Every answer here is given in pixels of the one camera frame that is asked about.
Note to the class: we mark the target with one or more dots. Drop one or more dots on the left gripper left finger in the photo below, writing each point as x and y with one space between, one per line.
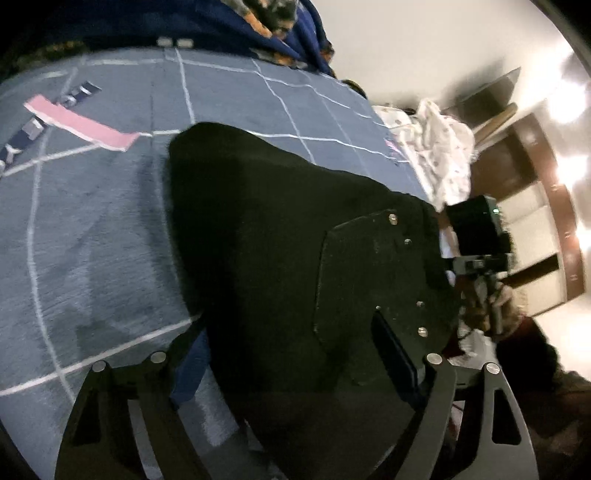
122 414

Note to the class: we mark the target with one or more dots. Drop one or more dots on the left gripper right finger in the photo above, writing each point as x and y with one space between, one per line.
466 423

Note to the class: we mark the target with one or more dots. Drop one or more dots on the black pants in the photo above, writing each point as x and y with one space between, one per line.
320 291

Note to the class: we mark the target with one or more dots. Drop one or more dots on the person's right hand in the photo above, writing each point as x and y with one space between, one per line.
492 310

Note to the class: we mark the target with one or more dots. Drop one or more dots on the brown wooden wardrobe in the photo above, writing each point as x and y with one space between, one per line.
521 171

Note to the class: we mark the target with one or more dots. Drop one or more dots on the white patterned crumpled cloth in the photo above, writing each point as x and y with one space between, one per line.
440 149

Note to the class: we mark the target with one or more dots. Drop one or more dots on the blue grid bed sheet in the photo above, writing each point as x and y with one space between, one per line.
86 267

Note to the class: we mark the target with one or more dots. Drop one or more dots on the navy dog print blanket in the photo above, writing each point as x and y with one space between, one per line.
288 33

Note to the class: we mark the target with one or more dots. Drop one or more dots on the dark wall-mounted object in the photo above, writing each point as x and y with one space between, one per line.
489 108

